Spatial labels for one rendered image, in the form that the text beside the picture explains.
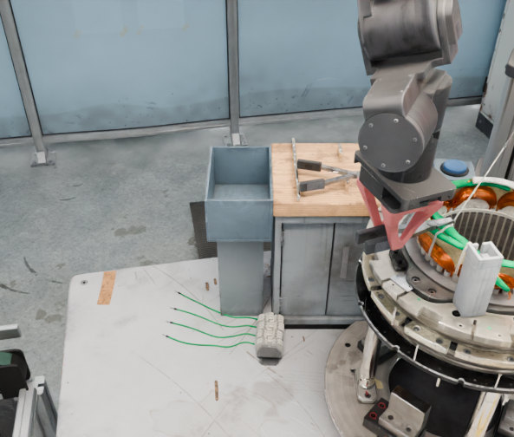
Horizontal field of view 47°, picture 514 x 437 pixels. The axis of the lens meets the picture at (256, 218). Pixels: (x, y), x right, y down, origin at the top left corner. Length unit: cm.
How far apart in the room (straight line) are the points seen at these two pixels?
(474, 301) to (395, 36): 32
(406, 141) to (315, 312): 62
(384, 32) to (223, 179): 60
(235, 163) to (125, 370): 41
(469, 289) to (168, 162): 250
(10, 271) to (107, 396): 158
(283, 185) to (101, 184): 208
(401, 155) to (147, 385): 66
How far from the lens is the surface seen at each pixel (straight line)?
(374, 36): 57
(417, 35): 56
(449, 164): 111
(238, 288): 108
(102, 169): 309
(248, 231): 96
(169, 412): 101
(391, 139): 53
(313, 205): 92
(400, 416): 95
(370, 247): 68
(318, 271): 103
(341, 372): 103
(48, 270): 253
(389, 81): 55
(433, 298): 74
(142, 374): 106
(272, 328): 106
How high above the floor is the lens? 160
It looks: 37 degrees down
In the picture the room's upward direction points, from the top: straight up
